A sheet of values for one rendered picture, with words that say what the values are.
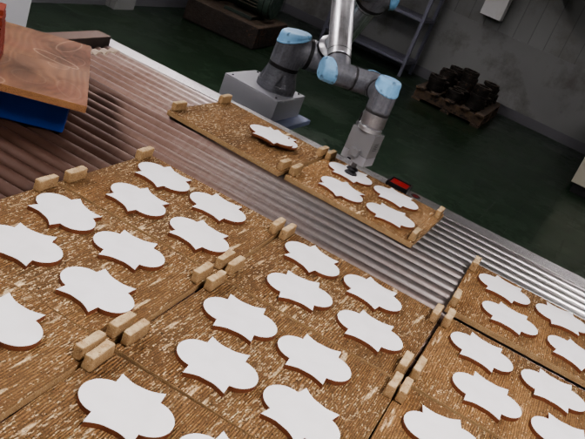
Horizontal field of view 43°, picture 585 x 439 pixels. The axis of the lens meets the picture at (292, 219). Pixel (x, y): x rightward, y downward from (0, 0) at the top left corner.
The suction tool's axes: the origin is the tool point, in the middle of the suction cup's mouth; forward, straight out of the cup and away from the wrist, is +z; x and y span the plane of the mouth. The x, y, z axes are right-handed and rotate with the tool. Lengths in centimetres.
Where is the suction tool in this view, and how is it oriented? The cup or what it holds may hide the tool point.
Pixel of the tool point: (350, 173)
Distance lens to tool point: 233.8
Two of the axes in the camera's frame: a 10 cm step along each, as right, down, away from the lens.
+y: 7.6, 5.0, -4.2
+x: 5.5, -1.5, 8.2
